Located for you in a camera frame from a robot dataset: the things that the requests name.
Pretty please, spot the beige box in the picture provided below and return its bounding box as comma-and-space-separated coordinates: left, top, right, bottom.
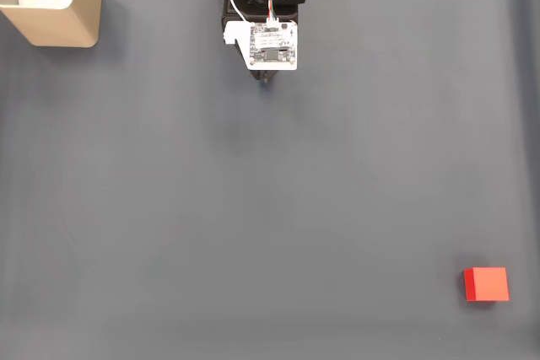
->
0, 0, 103, 48

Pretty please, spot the white camera board mount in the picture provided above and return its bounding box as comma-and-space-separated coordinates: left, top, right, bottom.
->
222, 19, 299, 72

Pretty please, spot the red cube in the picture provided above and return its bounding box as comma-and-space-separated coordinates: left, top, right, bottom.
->
463, 266, 510, 303

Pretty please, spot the grey table mat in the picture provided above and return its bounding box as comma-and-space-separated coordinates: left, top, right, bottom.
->
0, 0, 540, 360

